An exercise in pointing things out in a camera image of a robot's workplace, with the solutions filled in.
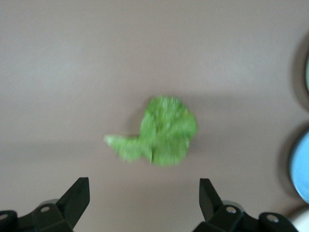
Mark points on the brown table cover mat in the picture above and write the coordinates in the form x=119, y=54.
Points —
x=96, y=60

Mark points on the green lettuce leaf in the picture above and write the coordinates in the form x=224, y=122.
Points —
x=169, y=130

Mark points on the beige round plate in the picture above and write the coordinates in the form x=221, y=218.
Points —
x=303, y=221

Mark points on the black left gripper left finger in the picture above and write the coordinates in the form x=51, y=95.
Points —
x=70, y=203

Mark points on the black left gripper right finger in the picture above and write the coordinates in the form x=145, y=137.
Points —
x=212, y=205

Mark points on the blue round plate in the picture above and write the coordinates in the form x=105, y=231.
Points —
x=303, y=166

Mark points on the pale green round plate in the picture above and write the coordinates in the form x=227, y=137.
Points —
x=307, y=77

